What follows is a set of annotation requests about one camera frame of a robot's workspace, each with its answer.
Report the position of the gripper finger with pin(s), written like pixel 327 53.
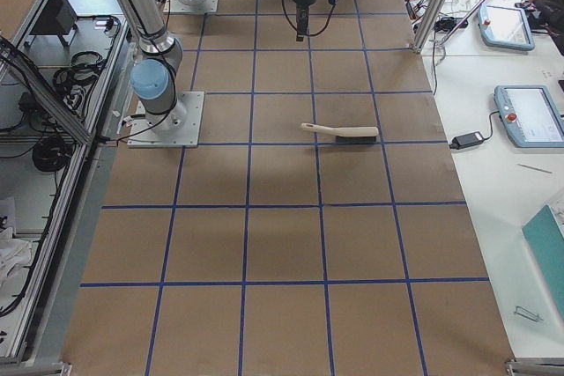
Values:
pixel 301 22

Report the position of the beige hand brush black bristles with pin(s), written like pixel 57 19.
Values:
pixel 344 135

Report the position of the upper blue teach pendant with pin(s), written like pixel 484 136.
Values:
pixel 505 27

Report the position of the blue teach pendant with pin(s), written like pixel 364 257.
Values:
pixel 505 27
pixel 529 116

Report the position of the black power adapter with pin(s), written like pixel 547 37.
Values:
pixel 467 140

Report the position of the lower blue teach pendant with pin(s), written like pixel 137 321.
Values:
pixel 529 116

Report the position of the teal book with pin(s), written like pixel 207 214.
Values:
pixel 545 240

